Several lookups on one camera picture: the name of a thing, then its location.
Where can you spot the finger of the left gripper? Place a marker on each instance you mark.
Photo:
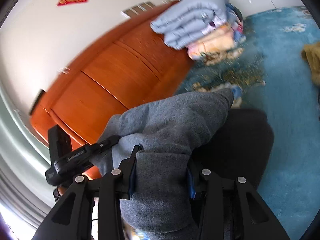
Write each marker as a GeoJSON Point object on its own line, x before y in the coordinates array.
{"type": "Point", "coordinates": [100, 147]}

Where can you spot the grey sweatshirt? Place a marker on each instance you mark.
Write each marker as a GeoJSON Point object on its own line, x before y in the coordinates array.
{"type": "Point", "coordinates": [168, 131]}

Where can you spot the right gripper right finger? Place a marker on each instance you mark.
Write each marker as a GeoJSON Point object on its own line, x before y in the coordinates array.
{"type": "Point", "coordinates": [231, 209]}

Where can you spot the yellow knitted sweater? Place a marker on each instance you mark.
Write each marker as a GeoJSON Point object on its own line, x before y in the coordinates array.
{"type": "Point", "coordinates": [311, 54]}

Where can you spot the folded dark grey garment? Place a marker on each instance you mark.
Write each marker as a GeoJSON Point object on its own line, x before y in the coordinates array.
{"type": "Point", "coordinates": [240, 148]}

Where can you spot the wooden headboard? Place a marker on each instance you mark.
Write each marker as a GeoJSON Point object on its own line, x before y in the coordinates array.
{"type": "Point", "coordinates": [126, 67]}

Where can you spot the photo frames on headboard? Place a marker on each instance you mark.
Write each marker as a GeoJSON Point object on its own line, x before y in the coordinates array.
{"type": "Point", "coordinates": [137, 9]}

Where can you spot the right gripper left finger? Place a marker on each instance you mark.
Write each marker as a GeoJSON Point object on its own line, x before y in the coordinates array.
{"type": "Point", "coordinates": [71, 216]}

